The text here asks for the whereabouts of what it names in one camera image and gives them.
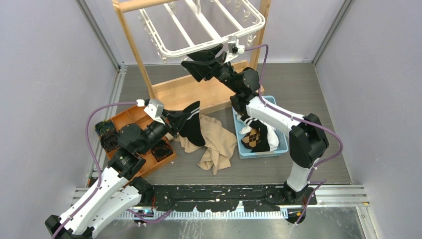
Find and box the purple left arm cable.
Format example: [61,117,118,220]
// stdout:
[51,101,175,239]

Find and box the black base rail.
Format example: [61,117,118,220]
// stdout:
[138,184,317,213]

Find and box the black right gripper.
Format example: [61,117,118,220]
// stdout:
[181,44,241,94]

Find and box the beige crumpled cloth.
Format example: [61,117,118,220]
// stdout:
[172,114,237,175]

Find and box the rolled black sock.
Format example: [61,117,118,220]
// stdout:
[151,139,173,162]

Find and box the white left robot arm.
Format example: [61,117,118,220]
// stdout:
[45,107,194,239]

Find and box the wooden hanger stand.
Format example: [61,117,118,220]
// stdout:
[112,0,271,114]

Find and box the light blue plastic basket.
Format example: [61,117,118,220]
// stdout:
[232,108,289,159]

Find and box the white plastic clip hanger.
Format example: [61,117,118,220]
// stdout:
[139,0,266,62]

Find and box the orange compartment tray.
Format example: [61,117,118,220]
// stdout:
[105,105,177,180]

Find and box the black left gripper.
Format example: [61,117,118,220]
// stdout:
[138,109,190,155]

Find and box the rolled dark green sock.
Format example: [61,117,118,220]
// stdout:
[100,131,119,152]

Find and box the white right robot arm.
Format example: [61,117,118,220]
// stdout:
[181,44,329,205]

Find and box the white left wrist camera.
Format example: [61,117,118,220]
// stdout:
[136,99,164,124]

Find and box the rolled dark patterned sock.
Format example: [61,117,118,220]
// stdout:
[95,120,116,138]

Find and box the brown argyle sock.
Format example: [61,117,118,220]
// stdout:
[241,129,261,149]

